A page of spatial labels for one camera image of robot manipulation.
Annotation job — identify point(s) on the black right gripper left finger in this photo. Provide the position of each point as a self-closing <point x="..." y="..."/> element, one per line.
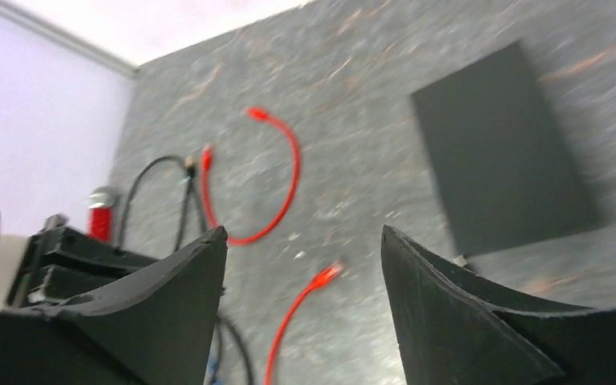
<point x="154" y="326"/>

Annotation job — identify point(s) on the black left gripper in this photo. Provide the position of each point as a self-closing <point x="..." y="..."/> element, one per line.
<point x="60" y="262"/>

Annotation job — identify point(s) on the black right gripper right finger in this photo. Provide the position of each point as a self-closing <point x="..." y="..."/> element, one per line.
<point x="456" y="327"/>

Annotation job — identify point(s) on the black network switch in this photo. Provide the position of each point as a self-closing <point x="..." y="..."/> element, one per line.
<point x="505" y="173"/>

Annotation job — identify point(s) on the red glitter tube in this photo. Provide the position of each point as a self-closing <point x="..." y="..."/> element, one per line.
<point x="101" y="202"/>

